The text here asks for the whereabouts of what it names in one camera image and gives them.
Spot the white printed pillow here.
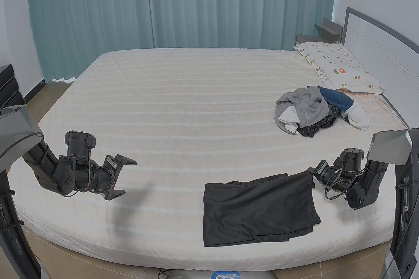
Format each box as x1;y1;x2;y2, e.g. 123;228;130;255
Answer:
293;41;386;95

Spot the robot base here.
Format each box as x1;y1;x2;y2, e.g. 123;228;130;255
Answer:
167;269;275;279

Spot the bed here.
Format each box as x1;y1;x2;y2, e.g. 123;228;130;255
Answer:
7;7;419;272

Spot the pile of clothes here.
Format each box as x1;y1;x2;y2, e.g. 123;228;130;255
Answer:
274;85;371;138

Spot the grey bedside table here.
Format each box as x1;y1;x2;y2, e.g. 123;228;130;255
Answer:
295;18;343;44

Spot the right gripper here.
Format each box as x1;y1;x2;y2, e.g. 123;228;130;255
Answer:
307;159;343;189

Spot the black chest of drawers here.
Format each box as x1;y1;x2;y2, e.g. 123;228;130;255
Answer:
0;64;26;110

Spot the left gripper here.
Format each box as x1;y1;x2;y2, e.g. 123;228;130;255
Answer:
88;154;137;201

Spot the black polo shirt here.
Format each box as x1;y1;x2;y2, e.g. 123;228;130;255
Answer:
203;172;321;247

